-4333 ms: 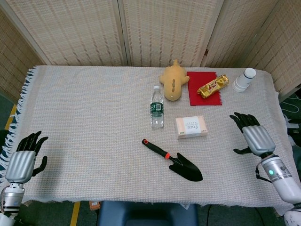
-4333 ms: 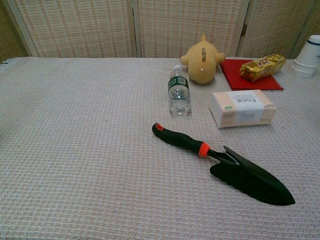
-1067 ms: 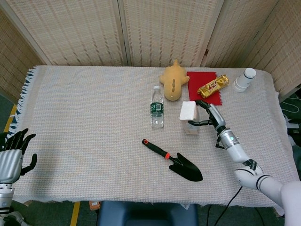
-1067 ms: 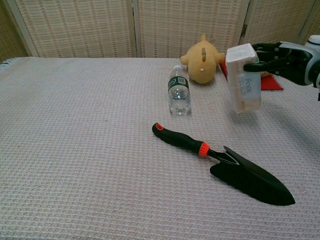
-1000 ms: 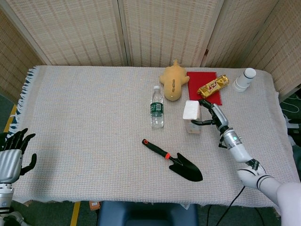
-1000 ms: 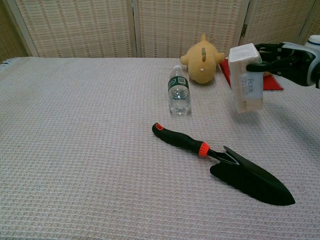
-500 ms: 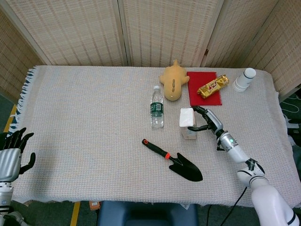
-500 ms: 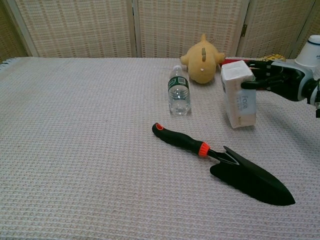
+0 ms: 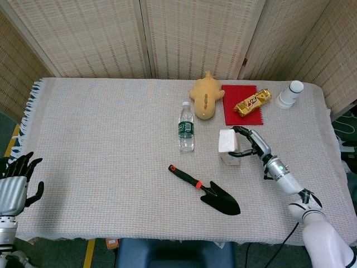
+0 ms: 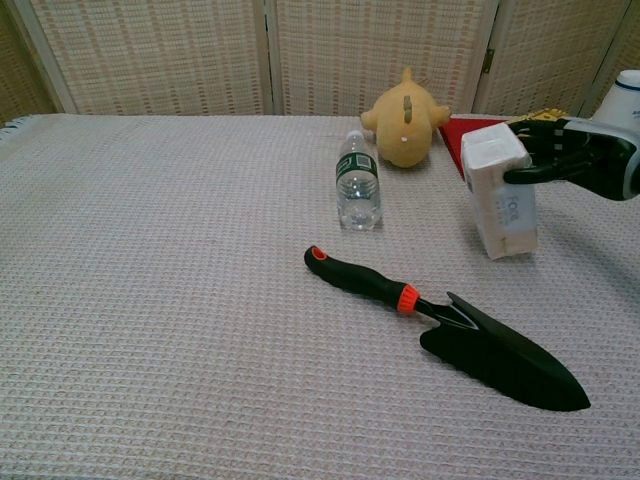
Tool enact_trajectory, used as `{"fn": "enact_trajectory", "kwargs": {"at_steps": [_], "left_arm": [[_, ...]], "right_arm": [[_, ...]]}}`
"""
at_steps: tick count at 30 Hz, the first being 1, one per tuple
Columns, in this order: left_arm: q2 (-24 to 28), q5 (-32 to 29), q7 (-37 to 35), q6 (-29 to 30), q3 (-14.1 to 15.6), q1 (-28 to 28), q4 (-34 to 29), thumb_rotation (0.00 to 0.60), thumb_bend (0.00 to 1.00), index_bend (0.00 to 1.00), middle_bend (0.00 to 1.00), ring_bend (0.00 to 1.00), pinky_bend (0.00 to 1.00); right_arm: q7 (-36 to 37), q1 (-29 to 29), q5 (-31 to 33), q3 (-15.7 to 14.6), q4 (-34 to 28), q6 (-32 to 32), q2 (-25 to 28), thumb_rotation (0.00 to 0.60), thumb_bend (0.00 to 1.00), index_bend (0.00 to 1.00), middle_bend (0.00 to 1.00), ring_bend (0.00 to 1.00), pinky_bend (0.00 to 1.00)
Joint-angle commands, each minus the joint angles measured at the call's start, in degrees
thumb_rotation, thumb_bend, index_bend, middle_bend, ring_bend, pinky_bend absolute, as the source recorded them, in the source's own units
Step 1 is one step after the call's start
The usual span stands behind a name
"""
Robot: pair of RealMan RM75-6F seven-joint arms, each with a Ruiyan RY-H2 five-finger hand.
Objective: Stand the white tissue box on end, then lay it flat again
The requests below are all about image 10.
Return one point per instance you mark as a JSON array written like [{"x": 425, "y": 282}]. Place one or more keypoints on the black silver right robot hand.
[{"x": 600, "y": 160}]

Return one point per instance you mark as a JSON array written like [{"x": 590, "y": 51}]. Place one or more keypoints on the tissue pack box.
[{"x": 500, "y": 215}]

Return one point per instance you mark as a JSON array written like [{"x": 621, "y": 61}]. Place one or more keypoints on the gold snack package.
[{"x": 545, "y": 115}]

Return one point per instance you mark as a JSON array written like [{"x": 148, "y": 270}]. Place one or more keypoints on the red notebook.
[{"x": 457, "y": 140}]

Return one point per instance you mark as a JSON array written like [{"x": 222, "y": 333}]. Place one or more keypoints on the brass screen hinge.
[{"x": 489, "y": 61}]

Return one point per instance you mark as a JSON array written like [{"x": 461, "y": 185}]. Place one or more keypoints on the yellow plush toy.
[{"x": 402, "y": 135}]

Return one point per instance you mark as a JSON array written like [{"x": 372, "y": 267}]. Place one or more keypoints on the black garden trowel orange collar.
[{"x": 500, "y": 355}]

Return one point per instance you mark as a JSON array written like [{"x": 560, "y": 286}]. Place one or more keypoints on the clear water bottle green label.
[{"x": 357, "y": 195}]

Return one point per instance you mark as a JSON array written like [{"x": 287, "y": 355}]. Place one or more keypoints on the beige woven tablecloth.
[{"x": 175, "y": 300}]

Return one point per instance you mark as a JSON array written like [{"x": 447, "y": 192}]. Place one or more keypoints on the woven folding screen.
[{"x": 150, "y": 55}]

